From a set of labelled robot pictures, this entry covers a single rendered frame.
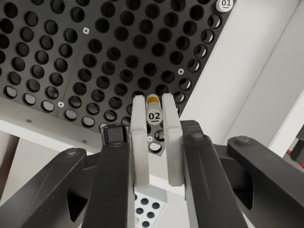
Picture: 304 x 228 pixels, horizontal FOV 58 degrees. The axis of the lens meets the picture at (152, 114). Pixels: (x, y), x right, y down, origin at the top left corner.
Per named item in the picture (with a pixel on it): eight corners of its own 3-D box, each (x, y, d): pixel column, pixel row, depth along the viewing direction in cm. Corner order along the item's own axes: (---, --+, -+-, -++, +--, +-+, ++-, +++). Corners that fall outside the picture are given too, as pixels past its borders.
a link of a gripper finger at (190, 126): (186, 161, 11) (262, 157, 11) (176, 120, 16) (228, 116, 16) (187, 194, 11) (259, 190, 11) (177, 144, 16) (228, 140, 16)
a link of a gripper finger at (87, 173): (133, 198, 11) (60, 204, 11) (135, 147, 16) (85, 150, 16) (129, 166, 11) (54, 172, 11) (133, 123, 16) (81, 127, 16)
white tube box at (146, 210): (166, 189, 46) (168, 203, 42) (145, 227, 48) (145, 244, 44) (96, 162, 44) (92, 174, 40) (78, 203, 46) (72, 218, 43)
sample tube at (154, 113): (160, 106, 23) (163, 125, 19) (145, 107, 23) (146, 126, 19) (159, 92, 23) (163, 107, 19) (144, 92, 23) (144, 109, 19)
